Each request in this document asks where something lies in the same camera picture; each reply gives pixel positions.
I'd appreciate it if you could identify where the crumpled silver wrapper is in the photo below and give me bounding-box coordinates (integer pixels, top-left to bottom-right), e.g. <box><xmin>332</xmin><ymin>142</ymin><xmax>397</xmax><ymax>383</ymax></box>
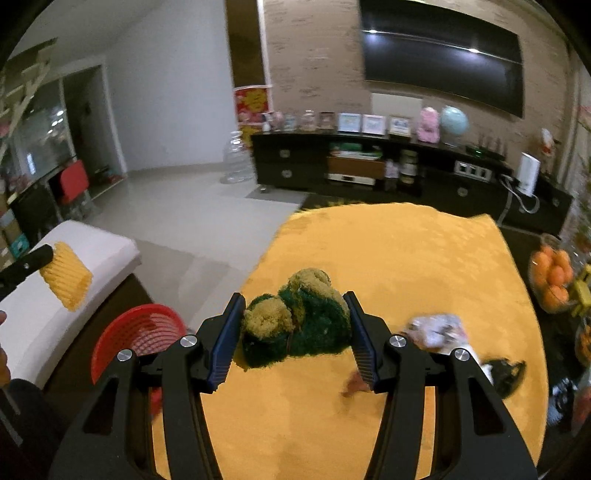
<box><xmin>399</xmin><ymin>314</ymin><xmax>472</xmax><ymax>356</ymax></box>

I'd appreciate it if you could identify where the black crumpled wrapper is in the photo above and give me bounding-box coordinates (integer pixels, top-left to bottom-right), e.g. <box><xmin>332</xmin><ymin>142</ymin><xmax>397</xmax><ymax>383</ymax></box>
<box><xmin>480</xmin><ymin>357</ymin><xmax>527</xmax><ymax>400</ymax></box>

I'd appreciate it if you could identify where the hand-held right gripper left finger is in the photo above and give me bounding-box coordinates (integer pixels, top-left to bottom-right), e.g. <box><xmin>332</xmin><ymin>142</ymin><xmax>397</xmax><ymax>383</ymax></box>
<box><xmin>48</xmin><ymin>292</ymin><xmax>247</xmax><ymax>480</ymax></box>

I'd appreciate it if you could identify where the clear plastic water jug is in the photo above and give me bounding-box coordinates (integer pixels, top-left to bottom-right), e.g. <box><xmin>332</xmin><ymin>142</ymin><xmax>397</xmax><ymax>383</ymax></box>
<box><xmin>221</xmin><ymin>130</ymin><xmax>257</xmax><ymax>185</ymax></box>

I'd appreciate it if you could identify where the black television cabinet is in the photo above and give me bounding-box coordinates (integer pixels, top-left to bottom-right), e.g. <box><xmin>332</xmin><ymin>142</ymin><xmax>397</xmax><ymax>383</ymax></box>
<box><xmin>250</xmin><ymin>131</ymin><xmax>573</xmax><ymax>236</ymax></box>

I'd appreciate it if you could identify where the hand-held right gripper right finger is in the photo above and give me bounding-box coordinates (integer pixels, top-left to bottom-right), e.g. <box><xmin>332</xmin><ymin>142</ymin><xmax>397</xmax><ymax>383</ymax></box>
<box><xmin>342</xmin><ymin>291</ymin><xmax>539</xmax><ymax>480</ymax></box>

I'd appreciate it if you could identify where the white power strip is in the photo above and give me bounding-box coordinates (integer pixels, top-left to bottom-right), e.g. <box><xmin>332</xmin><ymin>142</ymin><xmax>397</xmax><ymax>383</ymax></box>
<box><xmin>454</xmin><ymin>161</ymin><xmax>494</xmax><ymax>182</ymax></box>

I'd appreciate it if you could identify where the green and yellow scouring sponge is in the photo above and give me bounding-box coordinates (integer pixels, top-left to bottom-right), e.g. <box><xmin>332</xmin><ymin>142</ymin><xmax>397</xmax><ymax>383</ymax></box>
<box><xmin>233</xmin><ymin>268</ymin><xmax>352</xmax><ymax>370</ymax></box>

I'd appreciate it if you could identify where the white cable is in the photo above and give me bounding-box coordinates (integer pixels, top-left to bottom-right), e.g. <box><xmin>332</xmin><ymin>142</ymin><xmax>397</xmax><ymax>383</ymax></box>
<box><xmin>501</xmin><ymin>175</ymin><xmax>541</xmax><ymax>222</ymax></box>

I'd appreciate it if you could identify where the yellow tablecloth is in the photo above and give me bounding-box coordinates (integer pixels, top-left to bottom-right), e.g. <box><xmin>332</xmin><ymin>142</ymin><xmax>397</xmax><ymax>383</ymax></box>
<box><xmin>151</xmin><ymin>203</ymin><xmax>550</xmax><ymax>480</ymax></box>

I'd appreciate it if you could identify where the white upright appliance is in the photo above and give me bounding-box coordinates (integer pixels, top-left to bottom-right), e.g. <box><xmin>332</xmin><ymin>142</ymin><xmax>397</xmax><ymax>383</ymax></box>
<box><xmin>517</xmin><ymin>152</ymin><xmax>541</xmax><ymax>197</ymax></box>

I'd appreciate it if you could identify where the pale blue globe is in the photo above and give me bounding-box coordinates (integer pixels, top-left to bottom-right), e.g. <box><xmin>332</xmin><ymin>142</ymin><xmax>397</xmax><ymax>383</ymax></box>
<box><xmin>440</xmin><ymin>105</ymin><xmax>469</xmax><ymax>148</ymax></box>

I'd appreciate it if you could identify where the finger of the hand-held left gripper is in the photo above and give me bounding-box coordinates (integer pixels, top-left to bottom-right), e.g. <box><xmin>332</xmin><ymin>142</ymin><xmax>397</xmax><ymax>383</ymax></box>
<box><xmin>0</xmin><ymin>244</ymin><xmax>55</xmax><ymax>302</ymax></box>

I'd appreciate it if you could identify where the black wall television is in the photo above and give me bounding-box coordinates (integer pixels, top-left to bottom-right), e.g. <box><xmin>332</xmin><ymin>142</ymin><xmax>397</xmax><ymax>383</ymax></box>
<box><xmin>359</xmin><ymin>0</ymin><xmax>527</xmax><ymax>120</ymax></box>

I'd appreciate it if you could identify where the black router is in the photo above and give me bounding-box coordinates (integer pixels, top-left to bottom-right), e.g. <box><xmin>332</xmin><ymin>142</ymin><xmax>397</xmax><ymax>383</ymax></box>
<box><xmin>466</xmin><ymin>136</ymin><xmax>506</xmax><ymax>160</ymax></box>

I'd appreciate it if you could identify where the pink plush toy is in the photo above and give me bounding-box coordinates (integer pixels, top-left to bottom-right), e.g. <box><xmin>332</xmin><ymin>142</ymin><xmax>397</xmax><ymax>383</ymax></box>
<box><xmin>417</xmin><ymin>107</ymin><xmax>439</xmax><ymax>144</ymax></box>

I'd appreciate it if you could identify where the red stool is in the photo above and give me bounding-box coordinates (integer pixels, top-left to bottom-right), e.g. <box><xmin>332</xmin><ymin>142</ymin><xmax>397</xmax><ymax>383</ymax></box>
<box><xmin>60</xmin><ymin>159</ymin><xmax>90</xmax><ymax>204</ymax></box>

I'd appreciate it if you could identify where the red plastic basket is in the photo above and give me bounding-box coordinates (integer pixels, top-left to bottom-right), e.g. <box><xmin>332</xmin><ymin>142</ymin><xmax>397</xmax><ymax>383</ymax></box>
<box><xmin>90</xmin><ymin>304</ymin><xmax>188</xmax><ymax>416</ymax></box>

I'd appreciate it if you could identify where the small glass bowl of oranges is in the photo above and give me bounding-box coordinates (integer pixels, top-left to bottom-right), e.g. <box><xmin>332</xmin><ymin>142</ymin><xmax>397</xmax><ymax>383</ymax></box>
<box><xmin>575</xmin><ymin>318</ymin><xmax>591</xmax><ymax>365</ymax></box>

